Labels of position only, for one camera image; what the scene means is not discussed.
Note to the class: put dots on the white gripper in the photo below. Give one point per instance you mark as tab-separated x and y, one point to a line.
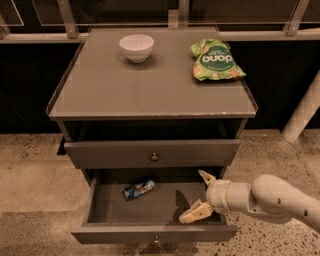
217	196

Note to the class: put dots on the blue silver redbull can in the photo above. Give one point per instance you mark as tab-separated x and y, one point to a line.
137	190

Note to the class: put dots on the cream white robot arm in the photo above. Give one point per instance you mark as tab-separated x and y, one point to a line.
268	198

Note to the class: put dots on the grey upper drawer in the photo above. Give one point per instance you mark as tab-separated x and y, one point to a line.
137	154

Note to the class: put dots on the brass upper drawer knob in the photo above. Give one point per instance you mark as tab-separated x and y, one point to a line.
154	157

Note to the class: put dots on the grey open middle drawer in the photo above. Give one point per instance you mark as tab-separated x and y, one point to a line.
110	218

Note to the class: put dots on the grey wooden drawer cabinet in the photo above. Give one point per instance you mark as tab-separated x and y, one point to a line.
106	97

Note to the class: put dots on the green dang chip bag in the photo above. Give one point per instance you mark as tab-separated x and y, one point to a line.
214	61

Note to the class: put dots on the white ceramic bowl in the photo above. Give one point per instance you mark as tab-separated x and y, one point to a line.
137	47

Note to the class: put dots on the white cylindrical post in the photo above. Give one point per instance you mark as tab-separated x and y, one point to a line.
304	112

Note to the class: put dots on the metal railing frame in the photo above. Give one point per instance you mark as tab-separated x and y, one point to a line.
37	21

